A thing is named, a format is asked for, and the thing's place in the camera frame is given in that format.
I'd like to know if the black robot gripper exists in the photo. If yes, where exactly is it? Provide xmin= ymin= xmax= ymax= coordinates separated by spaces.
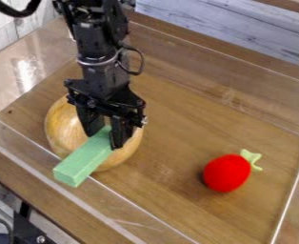
xmin=65 ymin=60 xmax=147 ymax=150

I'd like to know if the brown wooden bowl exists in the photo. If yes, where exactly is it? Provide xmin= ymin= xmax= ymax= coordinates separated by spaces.
xmin=44 ymin=96 xmax=144 ymax=172

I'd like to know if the green rectangular block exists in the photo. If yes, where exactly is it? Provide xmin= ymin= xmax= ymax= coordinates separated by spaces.
xmin=53 ymin=126 xmax=113 ymax=188

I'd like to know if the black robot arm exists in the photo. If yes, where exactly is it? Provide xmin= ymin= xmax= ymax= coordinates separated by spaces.
xmin=52 ymin=0 xmax=147 ymax=149

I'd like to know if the red plush strawberry toy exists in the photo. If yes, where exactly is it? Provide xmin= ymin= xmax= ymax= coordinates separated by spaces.
xmin=203 ymin=149 xmax=262 ymax=193

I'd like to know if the clear acrylic tray wall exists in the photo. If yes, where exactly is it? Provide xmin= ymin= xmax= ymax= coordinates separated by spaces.
xmin=0 ymin=121 xmax=199 ymax=244

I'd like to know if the black clamp with cable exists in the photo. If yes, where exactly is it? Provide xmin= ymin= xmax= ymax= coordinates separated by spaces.
xmin=0 ymin=213 xmax=57 ymax=244

